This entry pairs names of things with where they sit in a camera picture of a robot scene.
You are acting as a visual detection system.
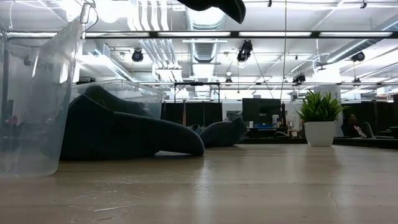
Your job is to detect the dark blue denim cap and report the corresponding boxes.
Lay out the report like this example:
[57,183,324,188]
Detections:
[60,94,206,162]
[186,116,248,149]

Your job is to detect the black ceiling camera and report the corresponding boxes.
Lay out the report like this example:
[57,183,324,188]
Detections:
[236,39,254,63]

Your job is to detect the black aluminium table frame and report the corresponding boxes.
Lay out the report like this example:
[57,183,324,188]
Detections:
[238,136,398,150]

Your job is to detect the black overhead crossbar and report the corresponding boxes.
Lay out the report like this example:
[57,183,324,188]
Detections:
[0,30,398,40]

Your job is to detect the dark garment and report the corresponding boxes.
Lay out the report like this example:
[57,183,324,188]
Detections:
[83,85,147,118]

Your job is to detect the black partition panels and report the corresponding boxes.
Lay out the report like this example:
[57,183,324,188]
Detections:
[160,101,223,137]

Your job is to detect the black ceiling lamp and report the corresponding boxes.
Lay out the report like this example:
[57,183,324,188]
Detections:
[350,51,366,63]
[292,73,307,85]
[131,48,145,63]

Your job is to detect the clear plastic bin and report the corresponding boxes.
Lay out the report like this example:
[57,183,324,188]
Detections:
[0,0,99,179]
[70,79,167,121]

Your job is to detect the slate grey cap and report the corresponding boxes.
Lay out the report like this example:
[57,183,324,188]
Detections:
[176,0,247,25]

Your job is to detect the silver air duct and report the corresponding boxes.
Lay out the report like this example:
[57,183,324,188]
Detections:
[185,6,228,100]

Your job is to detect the thin hanging cable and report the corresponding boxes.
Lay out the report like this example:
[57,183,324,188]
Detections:
[279,0,288,101]

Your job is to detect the person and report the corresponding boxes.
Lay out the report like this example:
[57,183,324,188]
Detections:
[341,113,368,139]

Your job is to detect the green plant in white pot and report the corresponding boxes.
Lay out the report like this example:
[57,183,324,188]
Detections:
[294,89,351,147]

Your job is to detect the black metal rack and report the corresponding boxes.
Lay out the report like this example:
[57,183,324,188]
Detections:
[173,82,221,104]

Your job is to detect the black computer monitor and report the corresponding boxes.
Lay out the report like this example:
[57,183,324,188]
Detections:
[241,98,283,129]

